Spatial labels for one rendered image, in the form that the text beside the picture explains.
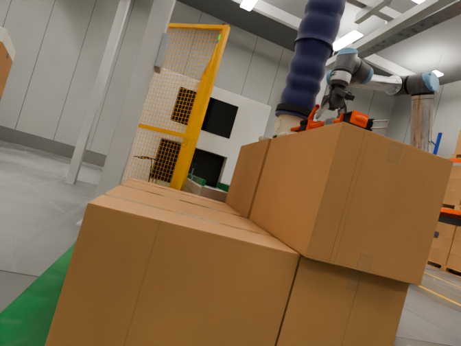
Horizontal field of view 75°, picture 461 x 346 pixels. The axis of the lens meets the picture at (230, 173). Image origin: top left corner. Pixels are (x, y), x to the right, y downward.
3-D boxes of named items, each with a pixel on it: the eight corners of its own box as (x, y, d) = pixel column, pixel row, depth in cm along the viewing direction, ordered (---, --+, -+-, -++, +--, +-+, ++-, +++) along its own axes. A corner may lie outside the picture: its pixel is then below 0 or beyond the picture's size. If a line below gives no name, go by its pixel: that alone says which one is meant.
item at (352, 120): (337, 123, 126) (340, 112, 126) (352, 129, 128) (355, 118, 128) (350, 121, 118) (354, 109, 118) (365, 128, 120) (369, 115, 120)
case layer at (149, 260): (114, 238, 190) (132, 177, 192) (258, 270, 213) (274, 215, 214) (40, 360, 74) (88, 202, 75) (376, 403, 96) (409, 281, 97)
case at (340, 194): (248, 219, 143) (271, 138, 144) (322, 238, 152) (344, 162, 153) (304, 257, 85) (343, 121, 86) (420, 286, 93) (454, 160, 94)
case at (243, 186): (224, 202, 203) (241, 145, 204) (278, 217, 211) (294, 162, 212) (246, 218, 144) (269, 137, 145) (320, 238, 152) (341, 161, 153)
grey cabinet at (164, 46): (154, 72, 280) (163, 41, 281) (160, 74, 282) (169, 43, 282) (154, 65, 261) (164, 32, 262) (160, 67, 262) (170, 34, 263)
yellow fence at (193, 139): (99, 214, 311) (158, 20, 317) (107, 214, 320) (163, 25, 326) (166, 242, 274) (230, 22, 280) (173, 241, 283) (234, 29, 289)
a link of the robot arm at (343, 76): (355, 75, 140) (337, 68, 138) (352, 85, 140) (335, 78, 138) (344, 80, 149) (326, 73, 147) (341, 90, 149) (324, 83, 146)
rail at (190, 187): (175, 187, 435) (180, 174, 435) (180, 187, 436) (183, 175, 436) (192, 213, 210) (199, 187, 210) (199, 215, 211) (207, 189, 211)
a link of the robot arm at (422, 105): (412, 193, 200) (416, 75, 189) (441, 197, 185) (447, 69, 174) (398, 196, 192) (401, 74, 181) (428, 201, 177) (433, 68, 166)
